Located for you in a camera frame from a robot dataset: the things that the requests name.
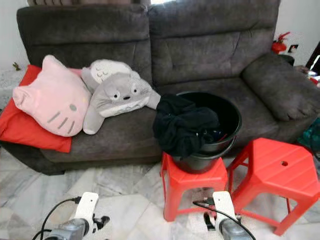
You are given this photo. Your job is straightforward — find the black knit garment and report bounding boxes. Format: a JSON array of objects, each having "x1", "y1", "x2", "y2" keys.
[{"x1": 152, "y1": 94, "x2": 221, "y2": 158}]

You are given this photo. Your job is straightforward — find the red plastic stool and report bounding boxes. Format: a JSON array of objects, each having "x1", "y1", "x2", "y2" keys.
[
  {"x1": 160, "y1": 151, "x2": 229, "y2": 222},
  {"x1": 227, "y1": 137, "x2": 316, "y2": 236}
]

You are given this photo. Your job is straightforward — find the black plastic bucket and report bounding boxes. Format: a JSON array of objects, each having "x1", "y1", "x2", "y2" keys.
[{"x1": 162, "y1": 91, "x2": 242, "y2": 174}]

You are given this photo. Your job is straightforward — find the red cushion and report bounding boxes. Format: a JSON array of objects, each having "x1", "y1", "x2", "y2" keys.
[{"x1": 0, "y1": 64, "x2": 73, "y2": 154}]

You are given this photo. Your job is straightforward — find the grey wide-eyed plush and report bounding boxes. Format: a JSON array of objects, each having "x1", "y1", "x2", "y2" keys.
[{"x1": 82, "y1": 71, "x2": 162, "y2": 136}]

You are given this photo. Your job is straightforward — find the teal green bag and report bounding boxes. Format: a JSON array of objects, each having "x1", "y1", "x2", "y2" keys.
[{"x1": 297, "y1": 117, "x2": 320, "y2": 156}]

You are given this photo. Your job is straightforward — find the pink cat face pillow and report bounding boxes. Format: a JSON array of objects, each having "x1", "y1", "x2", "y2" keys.
[{"x1": 12, "y1": 55, "x2": 92, "y2": 138}]

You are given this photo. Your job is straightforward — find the grey sleeping plush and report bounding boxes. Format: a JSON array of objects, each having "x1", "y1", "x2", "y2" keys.
[{"x1": 81, "y1": 59, "x2": 133, "y2": 96}]

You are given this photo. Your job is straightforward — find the dark grey fabric sofa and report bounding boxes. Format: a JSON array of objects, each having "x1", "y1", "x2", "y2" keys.
[{"x1": 0, "y1": 0, "x2": 320, "y2": 176}]

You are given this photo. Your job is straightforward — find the side table white lace cloth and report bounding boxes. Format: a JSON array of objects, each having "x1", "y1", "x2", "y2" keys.
[{"x1": 0, "y1": 67, "x2": 28, "y2": 101}]

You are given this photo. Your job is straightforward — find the red fire extinguisher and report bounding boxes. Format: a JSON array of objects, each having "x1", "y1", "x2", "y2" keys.
[{"x1": 271, "y1": 31, "x2": 291, "y2": 55}]

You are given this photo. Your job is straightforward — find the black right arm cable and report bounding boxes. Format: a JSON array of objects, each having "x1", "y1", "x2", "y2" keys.
[{"x1": 192, "y1": 199, "x2": 258, "y2": 240}]

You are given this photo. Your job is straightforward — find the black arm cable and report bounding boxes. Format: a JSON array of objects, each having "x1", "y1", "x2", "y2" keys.
[
  {"x1": 192, "y1": 199, "x2": 258, "y2": 240},
  {"x1": 31, "y1": 196, "x2": 81, "y2": 240}
]

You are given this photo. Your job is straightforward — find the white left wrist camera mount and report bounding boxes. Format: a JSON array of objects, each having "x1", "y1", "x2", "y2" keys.
[{"x1": 74, "y1": 192, "x2": 100, "y2": 223}]

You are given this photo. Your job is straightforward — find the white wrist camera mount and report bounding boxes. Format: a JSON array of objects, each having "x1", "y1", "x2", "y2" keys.
[
  {"x1": 212, "y1": 191, "x2": 236, "y2": 221},
  {"x1": 74, "y1": 192, "x2": 100, "y2": 223}
]

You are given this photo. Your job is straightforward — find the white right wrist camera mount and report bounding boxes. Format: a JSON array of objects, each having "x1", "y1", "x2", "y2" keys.
[{"x1": 212, "y1": 191, "x2": 236, "y2": 221}]

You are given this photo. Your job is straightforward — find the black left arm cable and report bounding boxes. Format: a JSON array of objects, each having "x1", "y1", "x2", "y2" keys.
[{"x1": 31, "y1": 196, "x2": 81, "y2": 240}]

